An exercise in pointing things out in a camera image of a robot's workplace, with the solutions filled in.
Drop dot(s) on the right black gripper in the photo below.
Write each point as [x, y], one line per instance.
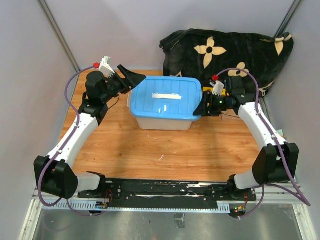
[204, 110]

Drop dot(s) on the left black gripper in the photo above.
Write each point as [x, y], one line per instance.
[132, 79]

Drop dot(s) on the blue plastic lid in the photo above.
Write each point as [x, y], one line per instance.
[169, 84]

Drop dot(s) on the white plastic bin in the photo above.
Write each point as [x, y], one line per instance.
[165, 123]

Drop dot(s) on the yellow test tube rack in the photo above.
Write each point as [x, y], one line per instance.
[211, 89]

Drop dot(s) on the clear plastic tube rack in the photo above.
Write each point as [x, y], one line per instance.
[230, 115]

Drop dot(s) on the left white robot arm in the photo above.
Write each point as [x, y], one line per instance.
[54, 172]

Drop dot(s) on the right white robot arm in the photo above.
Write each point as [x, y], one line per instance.
[277, 159]

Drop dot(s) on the black floral blanket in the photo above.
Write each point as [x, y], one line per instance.
[201, 54]

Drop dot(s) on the green cartoon cloth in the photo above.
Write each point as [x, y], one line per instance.
[281, 133]

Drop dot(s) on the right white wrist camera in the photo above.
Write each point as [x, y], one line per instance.
[216, 84]

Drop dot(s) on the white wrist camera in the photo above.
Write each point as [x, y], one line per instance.
[105, 67]
[216, 84]

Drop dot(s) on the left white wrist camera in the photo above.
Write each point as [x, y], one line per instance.
[105, 67]

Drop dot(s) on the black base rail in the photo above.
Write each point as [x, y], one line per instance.
[166, 194]

